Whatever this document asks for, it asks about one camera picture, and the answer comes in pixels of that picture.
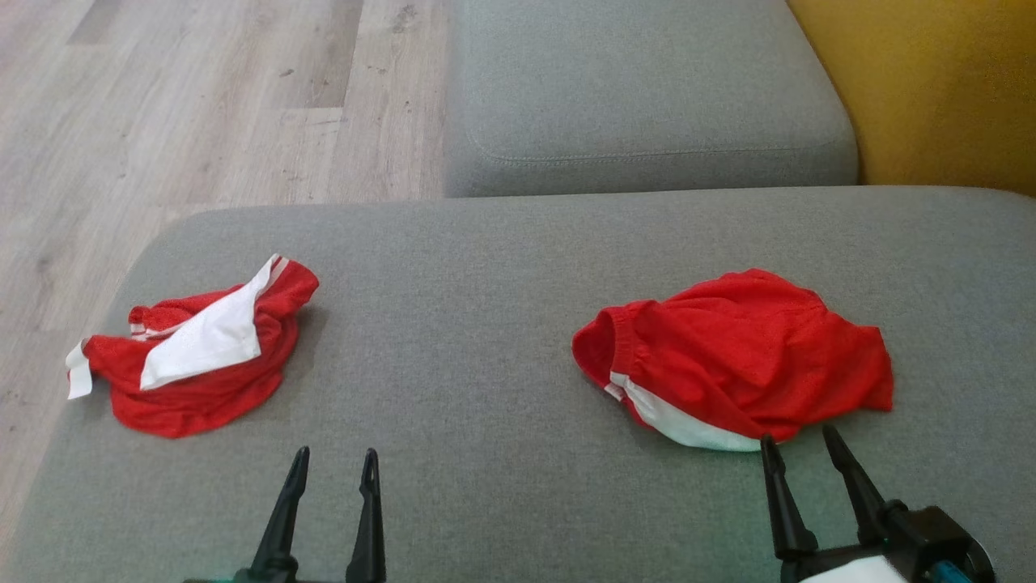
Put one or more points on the small grey sofa cushion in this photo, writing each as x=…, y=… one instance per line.
x=647, y=97

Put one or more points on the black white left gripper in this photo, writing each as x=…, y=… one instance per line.
x=212, y=581

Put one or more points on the large grey sofa seat cushion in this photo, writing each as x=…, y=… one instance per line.
x=486, y=364

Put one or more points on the red and white t-shirt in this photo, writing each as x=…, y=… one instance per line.
x=202, y=397

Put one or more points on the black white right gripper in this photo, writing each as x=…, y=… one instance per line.
x=923, y=542

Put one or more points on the red shorts with white stripe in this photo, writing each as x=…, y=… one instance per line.
x=745, y=348

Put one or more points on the yellow upholstered panel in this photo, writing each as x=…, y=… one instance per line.
x=931, y=81

